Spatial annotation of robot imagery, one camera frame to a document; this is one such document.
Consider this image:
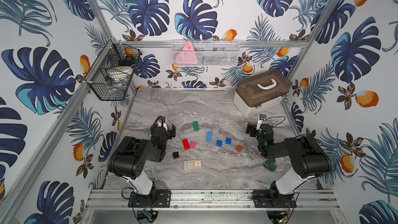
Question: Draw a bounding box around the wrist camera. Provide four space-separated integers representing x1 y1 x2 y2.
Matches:
156 120 168 129
256 114 267 130

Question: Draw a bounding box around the white eraser with orange label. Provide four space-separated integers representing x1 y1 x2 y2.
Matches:
183 160 203 171

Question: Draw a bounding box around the white mesh wall basket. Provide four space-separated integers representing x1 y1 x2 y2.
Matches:
171 40 240 67

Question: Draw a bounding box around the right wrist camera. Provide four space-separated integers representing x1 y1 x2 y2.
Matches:
256 114 267 130

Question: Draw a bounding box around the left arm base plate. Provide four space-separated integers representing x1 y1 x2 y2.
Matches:
128 190 172 208

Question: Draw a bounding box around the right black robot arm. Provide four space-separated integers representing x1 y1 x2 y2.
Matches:
246 123 332 197

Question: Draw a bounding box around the brown lidded storage box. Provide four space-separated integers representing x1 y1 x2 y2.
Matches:
234 70 292 117

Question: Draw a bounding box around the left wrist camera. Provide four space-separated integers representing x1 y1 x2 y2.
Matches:
156 120 168 129

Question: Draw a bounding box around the red long lego brick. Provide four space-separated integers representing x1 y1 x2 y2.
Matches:
182 139 191 150

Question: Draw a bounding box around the aluminium front rail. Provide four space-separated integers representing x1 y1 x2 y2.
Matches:
86 190 340 211

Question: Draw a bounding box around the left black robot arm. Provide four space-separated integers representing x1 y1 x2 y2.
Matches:
108 123 176 196

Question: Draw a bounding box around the black wire basket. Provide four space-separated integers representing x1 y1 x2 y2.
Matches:
84 40 142 101

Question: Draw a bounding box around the green long lego brick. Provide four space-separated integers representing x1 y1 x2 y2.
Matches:
193 121 200 132

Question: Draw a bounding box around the orange square lego brick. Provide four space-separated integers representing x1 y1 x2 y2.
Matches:
236 145 243 153

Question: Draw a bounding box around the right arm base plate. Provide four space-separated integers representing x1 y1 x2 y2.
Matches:
251 188 296 208

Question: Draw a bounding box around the dark green plastic piece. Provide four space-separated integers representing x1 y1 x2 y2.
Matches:
263 158 277 172

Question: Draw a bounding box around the light blue long lego brick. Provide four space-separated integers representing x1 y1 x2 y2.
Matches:
206 131 213 143

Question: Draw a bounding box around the pink triangle object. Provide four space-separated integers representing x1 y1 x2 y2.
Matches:
175 41 198 65

